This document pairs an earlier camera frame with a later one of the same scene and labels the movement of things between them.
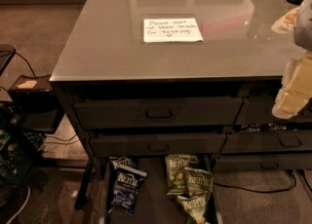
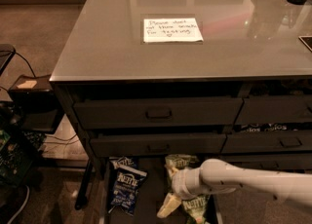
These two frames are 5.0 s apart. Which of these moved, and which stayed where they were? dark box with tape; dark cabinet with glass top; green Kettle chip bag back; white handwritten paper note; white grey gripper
Moved: white grey gripper
Stayed: white handwritten paper note; dark box with tape; dark cabinet with glass top; green Kettle chip bag back
